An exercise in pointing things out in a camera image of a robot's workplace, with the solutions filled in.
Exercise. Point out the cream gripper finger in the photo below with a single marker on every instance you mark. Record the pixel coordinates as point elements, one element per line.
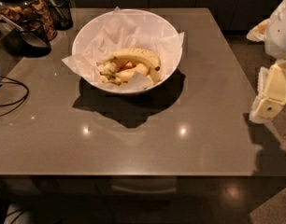
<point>257,33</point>
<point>271,97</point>

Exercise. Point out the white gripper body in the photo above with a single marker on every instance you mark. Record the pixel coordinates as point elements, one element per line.
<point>279,32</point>

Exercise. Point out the large yellow banana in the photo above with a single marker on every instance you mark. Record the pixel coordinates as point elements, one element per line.
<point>146,56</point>

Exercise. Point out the white bowl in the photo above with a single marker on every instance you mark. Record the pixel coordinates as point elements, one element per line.
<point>96,25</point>

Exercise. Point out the lower yellow banana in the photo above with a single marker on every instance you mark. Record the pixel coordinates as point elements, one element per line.
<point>126,73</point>

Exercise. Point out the small yellow banana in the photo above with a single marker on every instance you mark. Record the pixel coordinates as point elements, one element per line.
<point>110,67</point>

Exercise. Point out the white paper liner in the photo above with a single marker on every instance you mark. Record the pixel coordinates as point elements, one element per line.
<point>118,34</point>

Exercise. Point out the black mesh pen holder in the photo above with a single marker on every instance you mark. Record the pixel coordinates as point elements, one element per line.
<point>60,12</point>

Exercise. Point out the black mesh cup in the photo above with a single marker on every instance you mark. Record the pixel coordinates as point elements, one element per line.
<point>32,41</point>

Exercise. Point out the glass snack jar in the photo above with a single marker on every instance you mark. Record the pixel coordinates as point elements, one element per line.
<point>23,10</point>

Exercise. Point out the metal spoon handle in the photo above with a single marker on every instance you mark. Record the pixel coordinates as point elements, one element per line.
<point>10,22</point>

